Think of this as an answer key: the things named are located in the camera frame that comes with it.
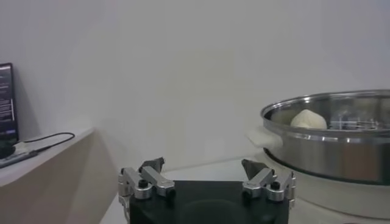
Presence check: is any black laptop beside mouse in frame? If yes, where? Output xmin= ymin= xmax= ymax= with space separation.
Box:
xmin=0 ymin=63 xmax=20 ymax=145

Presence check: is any white steamed baozi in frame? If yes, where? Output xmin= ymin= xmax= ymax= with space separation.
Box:
xmin=289 ymin=108 xmax=328 ymax=130

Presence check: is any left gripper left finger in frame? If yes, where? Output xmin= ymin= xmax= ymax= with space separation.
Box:
xmin=118 ymin=156 xmax=177 ymax=201

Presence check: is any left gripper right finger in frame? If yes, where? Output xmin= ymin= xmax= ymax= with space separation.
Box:
xmin=240 ymin=158 xmax=297 ymax=203

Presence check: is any thin black usb cable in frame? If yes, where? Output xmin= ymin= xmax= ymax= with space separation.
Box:
xmin=18 ymin=132 xmax=76 ymax=153

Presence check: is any steel steamer pot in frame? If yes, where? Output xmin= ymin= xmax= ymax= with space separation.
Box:
xmin=246 ymin=126 xmax=390 ymax=220

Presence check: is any perforated steel steamer basket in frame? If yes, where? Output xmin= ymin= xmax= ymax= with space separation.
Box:
xmin=260 ymin=89 xmax=390 ymax=186

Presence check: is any white side table with mouse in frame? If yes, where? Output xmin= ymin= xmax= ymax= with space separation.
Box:
xmin=0 ymin=127 xmax=118 ymax=224

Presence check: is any black computer mouse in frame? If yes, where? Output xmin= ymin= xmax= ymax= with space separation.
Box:
xmin=0 ymin=141 xmax=16 ymax=159

